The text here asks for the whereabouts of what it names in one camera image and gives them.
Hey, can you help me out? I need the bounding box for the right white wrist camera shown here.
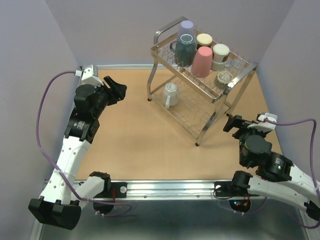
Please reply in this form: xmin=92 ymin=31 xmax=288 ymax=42
xmin=247 ymin=112 xmax=278 ymax=133

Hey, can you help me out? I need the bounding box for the purple plastic cup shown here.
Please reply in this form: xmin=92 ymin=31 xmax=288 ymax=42
xmin=177 ymin=20 xmax=195 ymax=39

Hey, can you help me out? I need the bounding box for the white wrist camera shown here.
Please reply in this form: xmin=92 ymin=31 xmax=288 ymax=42
xmin=75 ymin=64 xmax=104 ymax=88
xmin=247 ymin=112 xmax=278 ymax=133

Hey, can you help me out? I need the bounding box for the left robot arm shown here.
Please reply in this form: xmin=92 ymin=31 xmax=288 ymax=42
xmin=28 ymin=76 xmax=127 ymax=230

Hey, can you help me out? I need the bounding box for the metal wire dish rack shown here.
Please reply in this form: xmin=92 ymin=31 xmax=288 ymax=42
xmin=147 ymin=16 xmax=258 ymax=147

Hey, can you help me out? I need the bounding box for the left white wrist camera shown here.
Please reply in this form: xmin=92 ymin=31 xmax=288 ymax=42
xmin=75 ymin=64 xmax=104 ymax=88

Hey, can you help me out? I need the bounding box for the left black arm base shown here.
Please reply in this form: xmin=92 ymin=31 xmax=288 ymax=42
xmin=92 ymin=181 xmax=128 ymax=199

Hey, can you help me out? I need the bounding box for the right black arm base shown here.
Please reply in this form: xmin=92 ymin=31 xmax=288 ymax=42
xmin=210 ymin=180 xmax=260 ymax=200

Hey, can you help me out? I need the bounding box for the small grey metal cup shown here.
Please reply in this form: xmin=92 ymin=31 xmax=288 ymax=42
xmin=214 ymin=71 xmax=233 ymax=90

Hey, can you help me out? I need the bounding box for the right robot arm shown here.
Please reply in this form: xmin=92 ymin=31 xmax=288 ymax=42
xmin=223 ymin=112 xmax=320 ymax=221

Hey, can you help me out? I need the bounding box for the steel-lined brown white cup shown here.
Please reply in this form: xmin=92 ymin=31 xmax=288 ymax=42
xmin=195 ymin=33 xmax=213 ymax=50

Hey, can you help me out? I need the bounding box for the red plastic cup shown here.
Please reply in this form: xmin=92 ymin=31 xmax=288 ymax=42
xmin=191 ymin=46 xmax=213 ymax=79

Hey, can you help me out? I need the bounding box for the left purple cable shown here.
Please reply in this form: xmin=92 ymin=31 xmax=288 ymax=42
xmin=36 ymin=71 xmax=133 ymax=218

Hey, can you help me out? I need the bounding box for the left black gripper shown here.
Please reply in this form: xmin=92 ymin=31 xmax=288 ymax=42
xmin=93 ymin=76 xmax=128 ymax=118

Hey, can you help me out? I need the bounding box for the purple cable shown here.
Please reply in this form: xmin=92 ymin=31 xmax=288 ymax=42
xmin=234 ymin=118 xmax=320 ymax=230
xmin=36 ymin=71 xmax=133 ymax=218

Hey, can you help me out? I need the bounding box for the white ceramic mug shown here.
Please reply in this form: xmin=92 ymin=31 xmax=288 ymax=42
xmin=162 ymin=82 xmax=179 ymax=109

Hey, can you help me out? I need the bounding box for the grey ceramic mug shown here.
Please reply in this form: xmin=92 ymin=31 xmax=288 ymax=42
xmin=169 ymin=34 xmax=196 ymax=68

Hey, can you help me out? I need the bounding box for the aluminium front rail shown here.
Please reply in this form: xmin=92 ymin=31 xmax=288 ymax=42
xmin=41 ymin=177 xmax=307 ymax=201

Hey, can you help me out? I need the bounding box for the clear glass cup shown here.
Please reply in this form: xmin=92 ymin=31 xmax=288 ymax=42
xmin=227 ymin=58 xmax=246 ymax=78

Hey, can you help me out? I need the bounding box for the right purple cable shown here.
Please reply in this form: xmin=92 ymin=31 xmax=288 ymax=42
xmin=234 ymin=118 xmax=320 ymax=230

